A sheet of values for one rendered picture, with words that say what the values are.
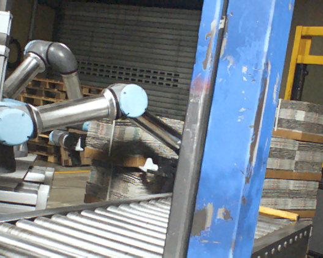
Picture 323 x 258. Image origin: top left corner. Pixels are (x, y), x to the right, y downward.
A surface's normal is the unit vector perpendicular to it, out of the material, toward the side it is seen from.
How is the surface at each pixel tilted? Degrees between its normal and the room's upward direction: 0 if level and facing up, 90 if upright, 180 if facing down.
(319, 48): 90
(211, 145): 90
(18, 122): 92
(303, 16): 90
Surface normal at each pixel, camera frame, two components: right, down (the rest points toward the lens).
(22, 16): 0.89, 0.17
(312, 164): 0.68, 0.15
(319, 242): -0.71, -0.08
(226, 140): -0.43, -0.02
